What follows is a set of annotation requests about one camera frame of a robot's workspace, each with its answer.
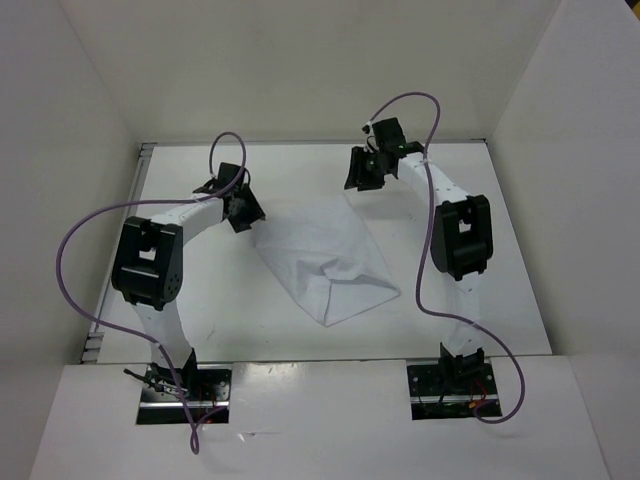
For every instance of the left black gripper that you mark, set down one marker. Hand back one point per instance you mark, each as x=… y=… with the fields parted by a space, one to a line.
x=254 y=211

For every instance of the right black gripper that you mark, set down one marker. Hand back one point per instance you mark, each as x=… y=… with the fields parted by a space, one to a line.
x=358 y=177

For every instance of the white skirt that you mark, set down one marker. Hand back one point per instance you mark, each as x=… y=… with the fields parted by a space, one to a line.
x=325 y=257

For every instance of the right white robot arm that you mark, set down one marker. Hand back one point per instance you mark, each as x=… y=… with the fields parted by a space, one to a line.
x=458 y=242

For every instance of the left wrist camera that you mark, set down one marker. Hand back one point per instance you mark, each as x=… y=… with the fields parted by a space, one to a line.
x=229 y=179

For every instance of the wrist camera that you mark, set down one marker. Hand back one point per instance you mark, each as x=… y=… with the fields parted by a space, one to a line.
x=384 y=135
x=229 y=179

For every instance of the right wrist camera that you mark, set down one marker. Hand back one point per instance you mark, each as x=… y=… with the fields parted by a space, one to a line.
x=384 y=135

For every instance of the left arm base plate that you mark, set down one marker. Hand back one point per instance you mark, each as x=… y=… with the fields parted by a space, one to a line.
x=208 y=397

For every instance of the aluminium table frame rail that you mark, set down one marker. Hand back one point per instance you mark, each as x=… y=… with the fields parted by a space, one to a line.
x=95 y=335

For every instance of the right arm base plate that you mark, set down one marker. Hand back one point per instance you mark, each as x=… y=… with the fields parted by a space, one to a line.
x=432 y=397

